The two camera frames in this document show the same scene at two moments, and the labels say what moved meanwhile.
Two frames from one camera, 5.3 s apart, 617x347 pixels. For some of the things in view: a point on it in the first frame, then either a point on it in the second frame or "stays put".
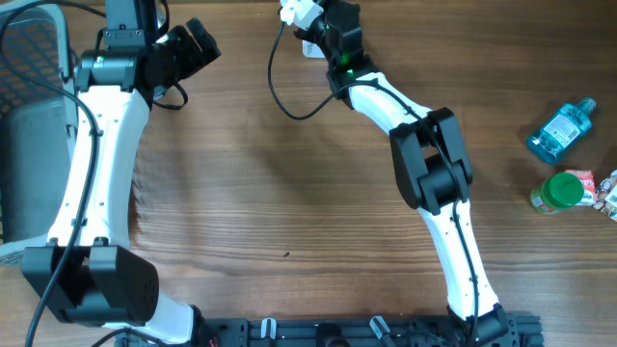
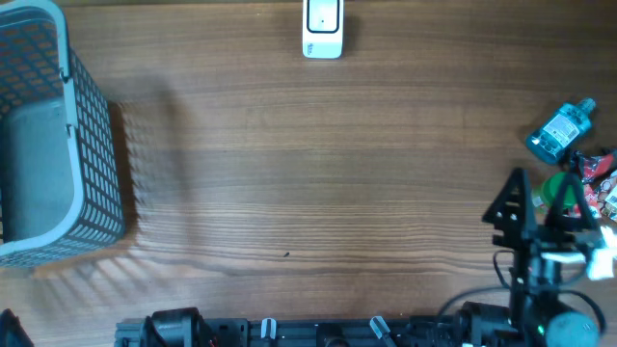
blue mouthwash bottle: x=552 y=141 stays put
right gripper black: x=308 y=35 to x=532 y=237
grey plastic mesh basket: x=38 y=123 stays put
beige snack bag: x=605 y=196 stays put
